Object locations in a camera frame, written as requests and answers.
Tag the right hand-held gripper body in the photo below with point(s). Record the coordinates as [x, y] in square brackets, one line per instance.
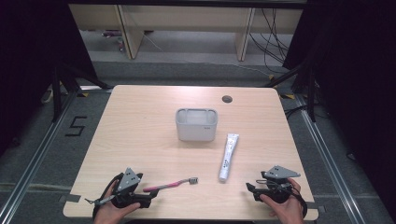
[277, 186]

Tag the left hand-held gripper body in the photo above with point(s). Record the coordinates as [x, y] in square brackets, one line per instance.
[127, 180]

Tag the pink toothbrush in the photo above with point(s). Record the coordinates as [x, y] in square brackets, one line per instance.
[168, 185]

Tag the white toothpaste tube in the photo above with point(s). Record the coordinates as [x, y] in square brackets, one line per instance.
[229, 155]

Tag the grey plastic holder box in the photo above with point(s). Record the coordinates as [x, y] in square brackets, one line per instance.
[196, 132]

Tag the person's right hand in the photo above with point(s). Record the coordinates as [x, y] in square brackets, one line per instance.
[291, 211]

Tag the person's left hand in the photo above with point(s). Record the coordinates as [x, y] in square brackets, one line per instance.
[109, 214]

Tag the black metal stand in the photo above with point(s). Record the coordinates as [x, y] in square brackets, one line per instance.
[56, 93]
[311, 93]

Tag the black curtain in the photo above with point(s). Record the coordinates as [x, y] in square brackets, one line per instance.
[358, 77]
[31, 62]

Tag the small red objects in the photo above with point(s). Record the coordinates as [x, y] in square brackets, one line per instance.
[113, 33]

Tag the light wooden furniture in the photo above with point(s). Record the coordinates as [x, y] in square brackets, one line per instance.
[186, 18]

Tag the metal floor rail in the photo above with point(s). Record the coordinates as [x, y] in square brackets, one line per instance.
[330, 168]
[34, 165]

